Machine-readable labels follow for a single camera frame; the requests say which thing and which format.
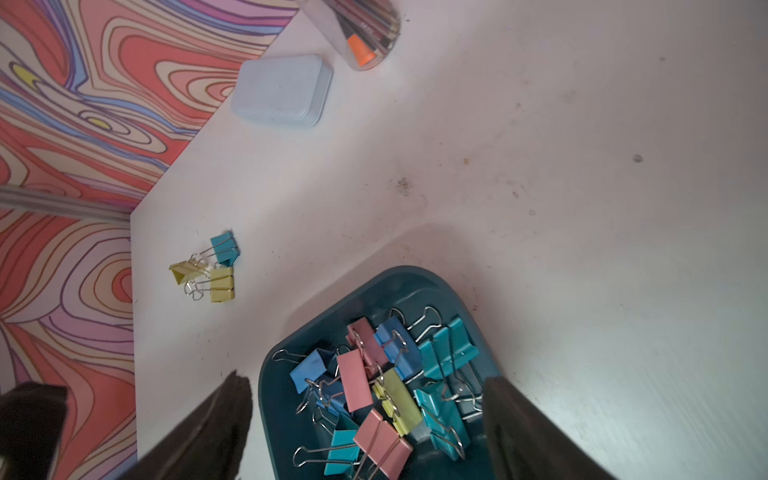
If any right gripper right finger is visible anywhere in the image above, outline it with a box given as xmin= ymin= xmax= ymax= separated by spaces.
xmin=483 ymin=376 xmax=613 ymax=479

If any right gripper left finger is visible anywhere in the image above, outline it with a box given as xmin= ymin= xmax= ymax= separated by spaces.
xmin=122 ymin=371 xmax=253 ymax=480

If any dark teal storage tray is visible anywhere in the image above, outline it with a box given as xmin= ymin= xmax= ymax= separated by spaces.
xmin=258 ymin=266 xmax=499 ymax=479

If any teal binder clip lone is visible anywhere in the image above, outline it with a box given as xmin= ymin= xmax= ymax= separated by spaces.
xmin=414 ymin=382 xmax=471 ymax=462

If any blue binder clip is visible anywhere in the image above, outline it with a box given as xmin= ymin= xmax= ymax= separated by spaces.
xmin=271 ymin=348 xmax=335 ymax=394
xmin=374 ymin=305 xmax=444 ymax=384
xmin=295 ymin=377 xmax=351 ymax=417

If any pink binder clip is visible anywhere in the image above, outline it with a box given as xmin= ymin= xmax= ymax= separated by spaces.
xmin=337 ymin=350 xmax=373 ymax=413
xmin=354 ymin=409 xmax=414 ymax=480
xmin=346 ymin=317 xmax=389 ymax=379

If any yellow binder clip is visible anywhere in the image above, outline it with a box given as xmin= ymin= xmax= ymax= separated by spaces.
xmin=372 ymin=369 xmax=423 ymax=437
xmin=183 ymin=267 xmax=235 ymax=303

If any olive binder clip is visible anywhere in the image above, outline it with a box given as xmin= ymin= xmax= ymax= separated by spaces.
xmin=169 ymin=258 xmax=210 ymax=285

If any large teal binder clip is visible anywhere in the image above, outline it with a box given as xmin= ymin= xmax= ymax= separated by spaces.
xmin=418 ymin=317 xmax=480 ymax=380

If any blue binder clip top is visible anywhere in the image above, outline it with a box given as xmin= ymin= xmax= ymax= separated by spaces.
xmin=374 ymin=305 xmax=444 ymax=384

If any translucent plastic case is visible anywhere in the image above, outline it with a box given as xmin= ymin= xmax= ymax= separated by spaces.
xmin=231 ymin=54 xmax=333 ymax=127

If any clear pen cup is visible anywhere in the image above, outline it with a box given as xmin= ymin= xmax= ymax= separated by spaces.
xmin=297 ymin=0 xmax=402 ymax=71

